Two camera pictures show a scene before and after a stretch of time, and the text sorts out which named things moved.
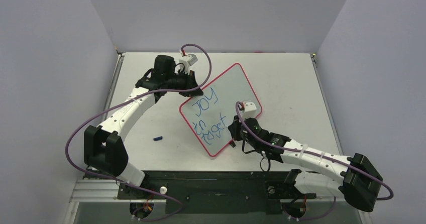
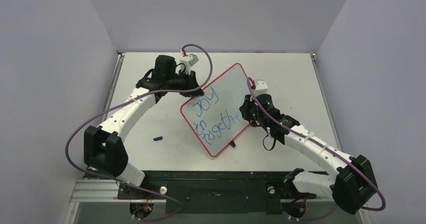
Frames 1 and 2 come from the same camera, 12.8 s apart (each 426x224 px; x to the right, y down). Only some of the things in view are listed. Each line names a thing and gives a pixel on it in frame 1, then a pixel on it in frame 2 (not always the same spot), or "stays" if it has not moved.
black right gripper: x=237 y=131 to x=246 y=109
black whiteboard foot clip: x=232 y=144 stays
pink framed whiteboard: x=210 y=114 stays
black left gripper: x=191 y=83 stays
